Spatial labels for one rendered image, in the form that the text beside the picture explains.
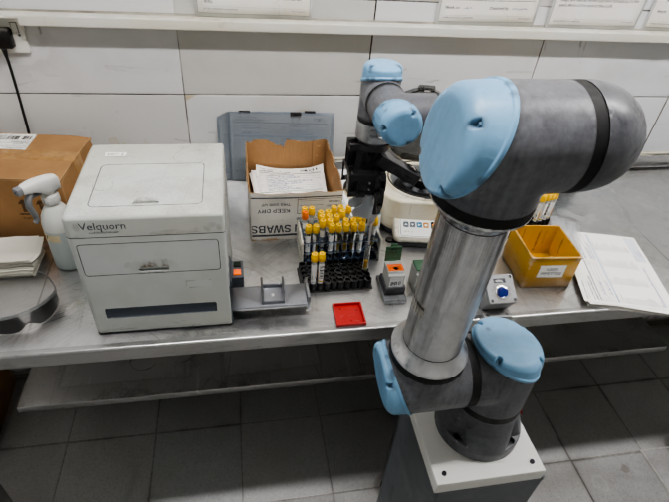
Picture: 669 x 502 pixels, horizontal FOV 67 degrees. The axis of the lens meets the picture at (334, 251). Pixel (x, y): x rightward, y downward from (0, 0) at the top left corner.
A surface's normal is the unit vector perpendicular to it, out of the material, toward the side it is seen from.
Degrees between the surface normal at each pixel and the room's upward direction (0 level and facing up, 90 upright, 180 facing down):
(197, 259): 90
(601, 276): 0
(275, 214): 87
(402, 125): 90
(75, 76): 90
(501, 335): 8
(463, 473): 1
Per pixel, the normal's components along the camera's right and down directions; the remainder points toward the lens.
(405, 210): 0.01, 0.63
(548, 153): 0.18, 0.47
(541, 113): 0.17, -0.17
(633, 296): 0.08, -0.77
